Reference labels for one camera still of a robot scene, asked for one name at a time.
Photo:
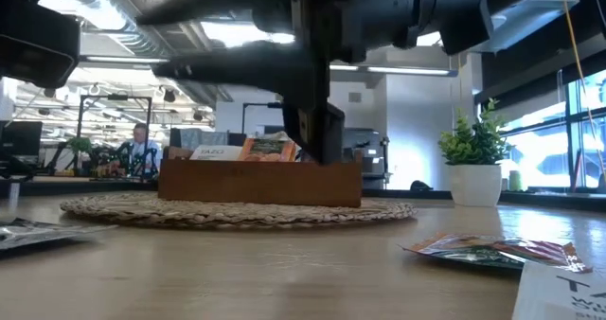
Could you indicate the white orange Tazo tea packet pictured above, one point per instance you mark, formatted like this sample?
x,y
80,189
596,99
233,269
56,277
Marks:
x,y
558,296
215,153

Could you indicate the dark purple tea packet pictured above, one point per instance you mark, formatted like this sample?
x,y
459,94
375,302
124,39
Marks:
x,y
38,232

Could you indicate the black background robot arm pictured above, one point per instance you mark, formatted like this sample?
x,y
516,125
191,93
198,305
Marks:
x,y
113,161
144,164

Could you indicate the brown wooden tea box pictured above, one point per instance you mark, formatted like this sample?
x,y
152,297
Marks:
x,y
260,185

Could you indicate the long ceiling light bar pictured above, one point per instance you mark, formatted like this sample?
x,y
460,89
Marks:
x,y
407,70

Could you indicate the black background monitor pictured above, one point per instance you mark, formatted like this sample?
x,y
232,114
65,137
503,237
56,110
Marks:
x,y
237,139
21,140

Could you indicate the grey partition screen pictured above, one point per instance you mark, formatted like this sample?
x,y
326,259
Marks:
x,y
203,137

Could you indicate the black ceiling spotlight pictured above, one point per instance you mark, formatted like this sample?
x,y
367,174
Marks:
x,y
169,95

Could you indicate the small background plant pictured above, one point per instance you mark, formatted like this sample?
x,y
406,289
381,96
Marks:
x,y
80,145

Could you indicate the person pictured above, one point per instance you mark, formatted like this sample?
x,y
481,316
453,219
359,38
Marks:
x,y
142,147

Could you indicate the round woven placemat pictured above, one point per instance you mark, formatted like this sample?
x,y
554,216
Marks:
x,y
189,213

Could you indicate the black dome object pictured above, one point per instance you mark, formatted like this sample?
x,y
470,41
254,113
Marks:
x,y
420,186

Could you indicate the green plant in white pot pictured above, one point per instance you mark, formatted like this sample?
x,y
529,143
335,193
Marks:
x,y
473,185

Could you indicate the green cylinder on sill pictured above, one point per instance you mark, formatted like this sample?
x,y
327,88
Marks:
x,y
516,182

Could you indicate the black background rig frame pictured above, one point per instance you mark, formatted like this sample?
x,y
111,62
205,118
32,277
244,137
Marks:
x,y
117,96
260,104

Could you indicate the grey wall vent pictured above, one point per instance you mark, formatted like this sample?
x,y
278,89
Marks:
x,y
355,97

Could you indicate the silver metal post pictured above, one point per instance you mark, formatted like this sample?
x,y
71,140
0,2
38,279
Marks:
x,y
14,194

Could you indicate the black aluminium table frame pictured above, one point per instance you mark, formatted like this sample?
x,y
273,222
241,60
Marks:
x,y
94,186

